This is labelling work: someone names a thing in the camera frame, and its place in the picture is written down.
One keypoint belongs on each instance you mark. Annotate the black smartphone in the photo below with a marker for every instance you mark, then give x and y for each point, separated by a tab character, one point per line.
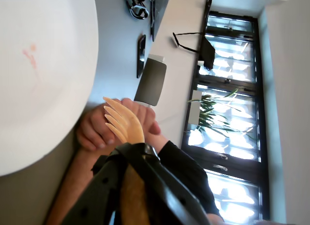
141	55

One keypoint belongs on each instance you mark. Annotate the green potted plant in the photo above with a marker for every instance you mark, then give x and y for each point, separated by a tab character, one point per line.
213	113

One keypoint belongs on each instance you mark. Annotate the wooden fork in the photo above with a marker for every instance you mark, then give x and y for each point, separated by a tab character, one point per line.
128	125

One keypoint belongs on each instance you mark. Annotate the white round plate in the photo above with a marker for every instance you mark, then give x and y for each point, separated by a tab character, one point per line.
43	89

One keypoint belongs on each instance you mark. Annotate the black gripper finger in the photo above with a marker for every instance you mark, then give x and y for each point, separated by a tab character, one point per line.
101	186
167	193

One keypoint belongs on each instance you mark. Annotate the person's right hand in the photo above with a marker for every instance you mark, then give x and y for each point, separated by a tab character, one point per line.
94	128

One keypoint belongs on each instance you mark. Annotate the black laptop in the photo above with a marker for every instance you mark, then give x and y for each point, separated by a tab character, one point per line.
159	11

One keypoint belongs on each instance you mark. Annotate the white planter pot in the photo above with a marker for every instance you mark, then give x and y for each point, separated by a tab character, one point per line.
195	111

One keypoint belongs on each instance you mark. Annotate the person's left hand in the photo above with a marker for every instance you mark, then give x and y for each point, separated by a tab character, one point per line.
145	118

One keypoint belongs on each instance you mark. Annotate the person's left forearm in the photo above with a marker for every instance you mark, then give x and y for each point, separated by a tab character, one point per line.
72	186

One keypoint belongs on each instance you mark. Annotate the black silver goggles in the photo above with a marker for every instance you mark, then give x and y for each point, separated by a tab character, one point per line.
139	12

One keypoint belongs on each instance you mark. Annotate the grey chair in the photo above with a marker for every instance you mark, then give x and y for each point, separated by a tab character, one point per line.
151	82

